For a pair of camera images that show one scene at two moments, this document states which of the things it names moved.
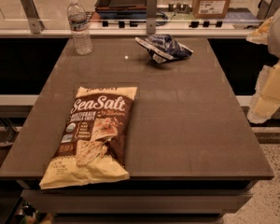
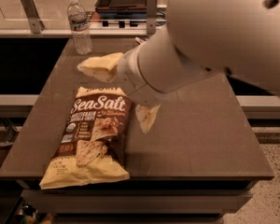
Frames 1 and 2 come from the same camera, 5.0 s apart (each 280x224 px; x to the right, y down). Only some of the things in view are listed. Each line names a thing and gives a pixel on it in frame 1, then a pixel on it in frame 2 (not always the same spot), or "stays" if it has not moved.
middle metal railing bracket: [151, 11] stays
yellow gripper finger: [259, 35] -> [100, 68]
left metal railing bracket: [28, 4] stays
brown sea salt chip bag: [91, 148] stays
